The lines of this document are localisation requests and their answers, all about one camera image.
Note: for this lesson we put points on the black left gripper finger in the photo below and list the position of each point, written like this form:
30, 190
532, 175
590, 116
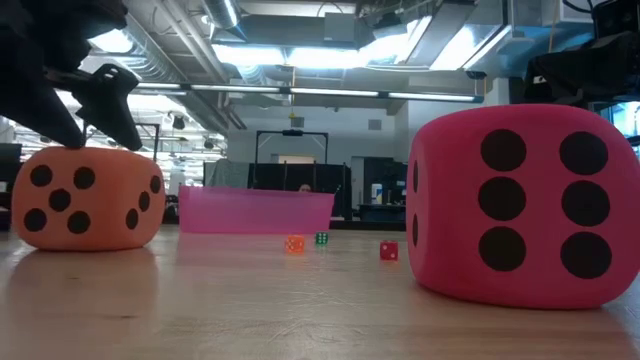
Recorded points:
110, 100
40, 107

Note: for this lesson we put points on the large orange foam die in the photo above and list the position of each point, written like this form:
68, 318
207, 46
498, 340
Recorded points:
100, 200

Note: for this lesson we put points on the large red foam die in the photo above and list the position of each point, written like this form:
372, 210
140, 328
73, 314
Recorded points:
542, 200

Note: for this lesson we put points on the pink translucent plastic bin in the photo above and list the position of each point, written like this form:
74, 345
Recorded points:
250, 210

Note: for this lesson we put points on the small orange die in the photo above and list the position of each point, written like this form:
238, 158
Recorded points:
295, 244

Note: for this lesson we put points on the small green die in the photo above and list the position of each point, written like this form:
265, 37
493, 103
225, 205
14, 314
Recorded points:
321, 238

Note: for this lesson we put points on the small red die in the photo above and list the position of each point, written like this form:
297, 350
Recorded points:
388, 250

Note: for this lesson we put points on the black monitor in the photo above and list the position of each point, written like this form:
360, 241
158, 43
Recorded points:
10, 160

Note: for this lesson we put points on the black hanging spotlight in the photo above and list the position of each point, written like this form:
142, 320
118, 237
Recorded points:
178, 122

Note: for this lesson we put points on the grey fabric cover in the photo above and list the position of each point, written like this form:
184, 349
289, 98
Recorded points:
225, 172

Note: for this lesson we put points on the person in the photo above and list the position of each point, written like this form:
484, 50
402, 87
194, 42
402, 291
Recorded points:
304, 188

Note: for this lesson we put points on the ceiling light bar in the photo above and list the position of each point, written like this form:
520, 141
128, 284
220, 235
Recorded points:
330, 92

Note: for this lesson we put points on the black cabinet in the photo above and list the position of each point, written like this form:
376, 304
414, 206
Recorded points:
390, 172

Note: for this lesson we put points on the white container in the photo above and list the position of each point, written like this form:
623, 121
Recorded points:
376, 193

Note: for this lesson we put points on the black desk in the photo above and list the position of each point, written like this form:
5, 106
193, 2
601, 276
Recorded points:
382, 212

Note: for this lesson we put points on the glass window wall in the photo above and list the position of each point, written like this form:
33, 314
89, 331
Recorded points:
627, 117

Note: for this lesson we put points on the black gantry frame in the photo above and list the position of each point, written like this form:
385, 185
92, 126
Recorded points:
156, 140
292, 133

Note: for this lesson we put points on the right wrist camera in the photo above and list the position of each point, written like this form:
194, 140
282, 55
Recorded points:
617, 15

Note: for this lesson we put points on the silver ventilation duct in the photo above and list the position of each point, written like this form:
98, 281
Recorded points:
222, 12

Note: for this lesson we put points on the black partition wall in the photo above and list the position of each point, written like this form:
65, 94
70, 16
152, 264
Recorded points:
280, 177

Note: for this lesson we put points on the black table frame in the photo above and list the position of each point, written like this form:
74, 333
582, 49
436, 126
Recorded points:
367, 226

